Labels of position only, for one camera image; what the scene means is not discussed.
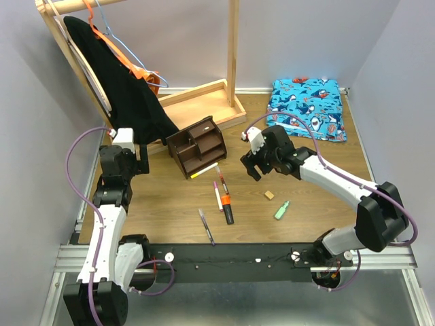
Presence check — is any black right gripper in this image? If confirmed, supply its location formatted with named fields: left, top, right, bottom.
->
left=239, top=137, right=280, bottom=182

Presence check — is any red clear pen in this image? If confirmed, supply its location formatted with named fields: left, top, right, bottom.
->
left=215, top=165, right=230, bottom=196

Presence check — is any yellow capped white marker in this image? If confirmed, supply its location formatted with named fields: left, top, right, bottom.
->
left=190, top=162, right=218, bottom=179

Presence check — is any orange black highlighter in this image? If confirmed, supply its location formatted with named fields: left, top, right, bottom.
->
left=221, top=195, right=234, bottom=225

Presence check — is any purple capped white marker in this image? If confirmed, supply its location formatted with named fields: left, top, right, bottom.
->
left=213, top=181, right=224, bottom=212

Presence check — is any purple clear gel pen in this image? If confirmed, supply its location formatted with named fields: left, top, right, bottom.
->
left=198, top=209, right=215, bottom=246

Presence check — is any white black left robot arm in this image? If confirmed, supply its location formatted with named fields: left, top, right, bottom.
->
left=63, top=143, right=151, bottom=325

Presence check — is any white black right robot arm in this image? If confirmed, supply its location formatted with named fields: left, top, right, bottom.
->
left=241, top=126, right=409, bottom=266

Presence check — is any small wooden block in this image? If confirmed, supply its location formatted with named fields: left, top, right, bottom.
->
left=264, top=191, right=275, bottom=200

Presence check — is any green highlighter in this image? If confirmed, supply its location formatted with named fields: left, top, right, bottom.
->
left=274, top=200, right=290, bottom=220

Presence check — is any dark brown wooden desk organizer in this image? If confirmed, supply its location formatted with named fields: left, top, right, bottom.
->
left=166, top=115, right=227, bottom=179

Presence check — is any black garment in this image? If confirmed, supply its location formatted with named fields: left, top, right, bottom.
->
left=63, top=16, right=179, bottom=145

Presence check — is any orange hanger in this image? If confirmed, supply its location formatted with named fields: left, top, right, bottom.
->
left=83, top=1, right=162, bottom=95

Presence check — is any blue shark print cloth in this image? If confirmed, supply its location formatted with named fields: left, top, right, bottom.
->
left=266, top=77, right=347, bottom=143

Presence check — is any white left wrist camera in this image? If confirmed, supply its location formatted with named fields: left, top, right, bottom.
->
left=107, top=128, right=135, bottom=153

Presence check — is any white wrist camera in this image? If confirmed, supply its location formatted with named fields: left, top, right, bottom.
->
left=107, top=128, right=135, bottom=153
left=241, top=126, right=266, bottom=154

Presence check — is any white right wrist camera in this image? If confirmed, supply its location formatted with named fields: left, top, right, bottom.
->
left=241, top=126, right=266, bottom=154

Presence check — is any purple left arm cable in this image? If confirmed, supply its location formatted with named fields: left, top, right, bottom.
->
left=65, top=126, right=177, bottom=326

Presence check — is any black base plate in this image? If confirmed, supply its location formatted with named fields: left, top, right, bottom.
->
left=148, top=242, right=353, bottom=283

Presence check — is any blue wire hanger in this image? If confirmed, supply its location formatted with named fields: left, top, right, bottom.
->
left=94, top=0, right=170, bottom=88

